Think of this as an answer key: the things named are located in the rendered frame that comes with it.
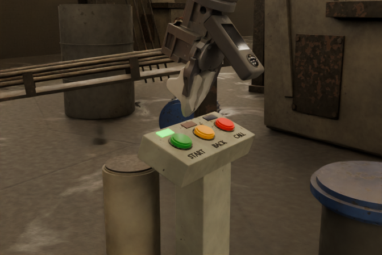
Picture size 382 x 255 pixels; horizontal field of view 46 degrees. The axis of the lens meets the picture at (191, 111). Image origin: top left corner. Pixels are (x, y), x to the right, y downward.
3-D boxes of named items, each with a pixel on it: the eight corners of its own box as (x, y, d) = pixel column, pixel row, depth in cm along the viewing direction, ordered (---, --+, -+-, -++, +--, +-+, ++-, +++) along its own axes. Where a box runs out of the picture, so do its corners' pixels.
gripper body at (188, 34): (185, 52, 81) (204, -13, 77) (222, 71, 77) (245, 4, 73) (158, 55, 75) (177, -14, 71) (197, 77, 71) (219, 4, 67)
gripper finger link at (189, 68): (191, 90, 78) (206, 44, 74) (199, 95, 77) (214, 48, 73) (174, 94, 74) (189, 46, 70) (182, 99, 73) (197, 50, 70)
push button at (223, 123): (210, 126, 92) (212, 118, 92) (220, 122, 96) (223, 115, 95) (225, 136, 91) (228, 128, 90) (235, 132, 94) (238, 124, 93)
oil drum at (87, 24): (49, 113, 369) (40, 2, 349) (102, 101, 416) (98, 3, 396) (98, 124, 335) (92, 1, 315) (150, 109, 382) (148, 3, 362)
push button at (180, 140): (164, 143, 81) (166, 135, 80) (178, 138, 84) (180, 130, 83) (181, 154, 79) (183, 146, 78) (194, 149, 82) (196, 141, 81)
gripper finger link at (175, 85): (166, 104, 81) (179, 58, 78) (191, 119, 79) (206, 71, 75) (155, 107, 79) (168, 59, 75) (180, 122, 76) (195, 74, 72)
